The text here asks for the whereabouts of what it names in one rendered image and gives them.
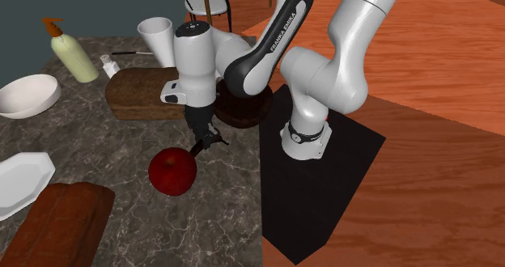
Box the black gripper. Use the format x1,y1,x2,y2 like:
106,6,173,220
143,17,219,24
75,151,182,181
183,104,230,158

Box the red apple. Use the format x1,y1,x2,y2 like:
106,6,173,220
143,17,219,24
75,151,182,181
148,147,197,197

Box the dark brown round bowl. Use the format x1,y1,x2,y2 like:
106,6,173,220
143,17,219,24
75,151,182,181
213,78,274,129

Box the white flared cup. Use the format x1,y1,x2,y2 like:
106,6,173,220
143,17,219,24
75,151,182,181
137,16,177,69

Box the black robot stand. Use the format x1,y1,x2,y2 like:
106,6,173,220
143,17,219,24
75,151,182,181
259,83,387,266

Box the white salt shaker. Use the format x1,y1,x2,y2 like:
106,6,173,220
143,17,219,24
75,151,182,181
100,54,121,79

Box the black chair with white seat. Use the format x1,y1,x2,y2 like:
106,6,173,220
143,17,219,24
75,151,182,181
179,0,234,33

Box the pale green orange-pump bottle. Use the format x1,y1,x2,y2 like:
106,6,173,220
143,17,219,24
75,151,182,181
41,17,100,84

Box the reddish brown bread loaf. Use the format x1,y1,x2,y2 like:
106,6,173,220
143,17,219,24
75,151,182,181
0,181,117,267

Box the white round bowl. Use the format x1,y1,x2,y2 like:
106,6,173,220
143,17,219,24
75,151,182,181
0,74,62,120

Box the white octagonal plate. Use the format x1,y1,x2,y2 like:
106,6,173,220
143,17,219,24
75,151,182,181
0,151,56,223

